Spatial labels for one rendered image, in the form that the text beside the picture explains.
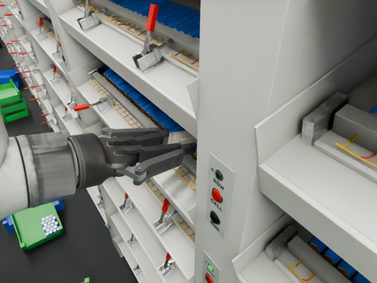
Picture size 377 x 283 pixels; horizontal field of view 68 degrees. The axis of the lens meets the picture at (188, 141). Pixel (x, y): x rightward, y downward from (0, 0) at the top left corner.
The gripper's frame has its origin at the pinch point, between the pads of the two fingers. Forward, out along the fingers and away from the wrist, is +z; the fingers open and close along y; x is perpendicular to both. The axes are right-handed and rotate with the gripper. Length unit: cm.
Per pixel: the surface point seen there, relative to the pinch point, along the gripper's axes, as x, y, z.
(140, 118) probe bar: 3.8, 17.1, -0.1
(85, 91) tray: 8.1, 44.9, -2.7
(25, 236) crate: 105, 88, -17
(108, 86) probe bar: 3.6, 36.2, 0.4
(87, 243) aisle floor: 102, 67, 8
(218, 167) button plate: -6.6, -15.2, -8.5
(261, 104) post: -16.5, -19.5, -10.8
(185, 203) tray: 8.3, -6.2, -3.1
